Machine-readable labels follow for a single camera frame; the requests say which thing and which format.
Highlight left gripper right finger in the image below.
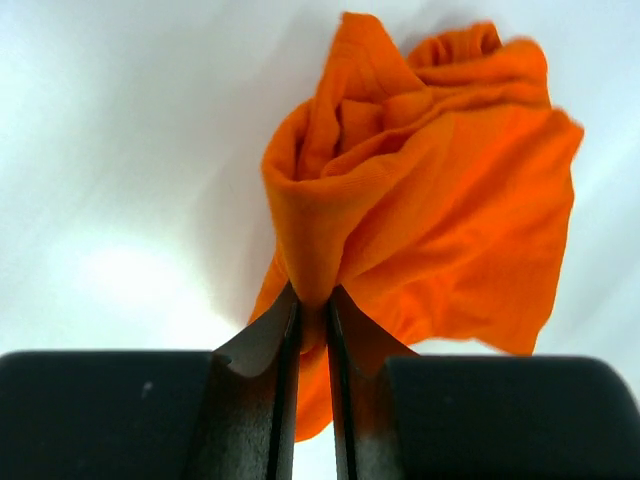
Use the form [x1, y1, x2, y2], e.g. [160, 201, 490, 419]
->
[327, 288, 639, 479]

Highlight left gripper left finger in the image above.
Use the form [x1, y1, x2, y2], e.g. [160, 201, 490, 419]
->
[1, 287, 300, 479]

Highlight orange t shirt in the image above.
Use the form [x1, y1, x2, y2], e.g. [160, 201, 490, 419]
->
[254, 13, 584, 441]

